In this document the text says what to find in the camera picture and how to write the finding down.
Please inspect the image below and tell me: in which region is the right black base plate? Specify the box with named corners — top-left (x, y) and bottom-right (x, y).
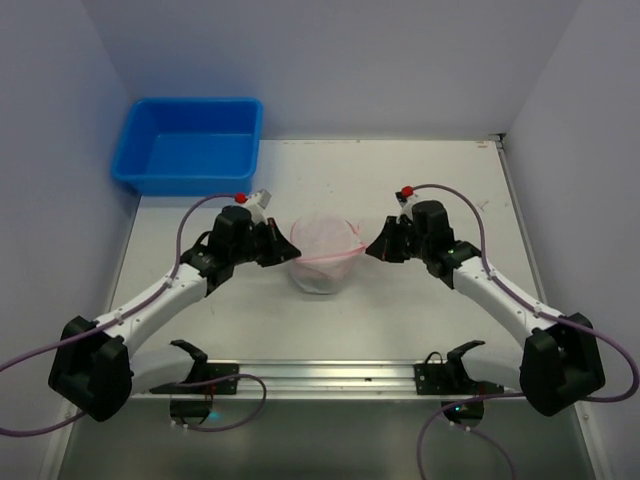
top-left (413, 363), bottom-right (504, 396)

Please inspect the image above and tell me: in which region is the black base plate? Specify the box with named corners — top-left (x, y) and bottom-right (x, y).
top-left (183, 363), bottom-right (240, 396)
top-left (413, 363), bottom-right (504, 396)

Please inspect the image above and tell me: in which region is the white mesh laundry bag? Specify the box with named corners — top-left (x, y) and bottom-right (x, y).
top-left (289, 212), bottom-right (366, 295)

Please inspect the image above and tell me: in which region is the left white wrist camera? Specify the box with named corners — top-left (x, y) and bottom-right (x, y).
top-left (242, 189), bottom-right (271, 225)

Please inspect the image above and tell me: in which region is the blue plastic bin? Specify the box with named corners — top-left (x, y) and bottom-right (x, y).
top-left (111, 97), bottom-right (263, 197)

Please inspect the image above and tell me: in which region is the aluminium mounting rail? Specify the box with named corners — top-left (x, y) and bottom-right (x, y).
top-left (63, 355), bottom-right (592, 402)

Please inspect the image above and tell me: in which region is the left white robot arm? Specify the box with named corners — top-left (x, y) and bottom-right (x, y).
top-left (48, 206), bottom-right (301, 422)

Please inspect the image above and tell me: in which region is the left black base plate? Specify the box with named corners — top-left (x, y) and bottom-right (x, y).
top-left (183, 363), bottom-right (240, 396)

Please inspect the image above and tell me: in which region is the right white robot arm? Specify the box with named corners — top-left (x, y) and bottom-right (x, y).
top-left (366, 195), bottom-right (605, 416)

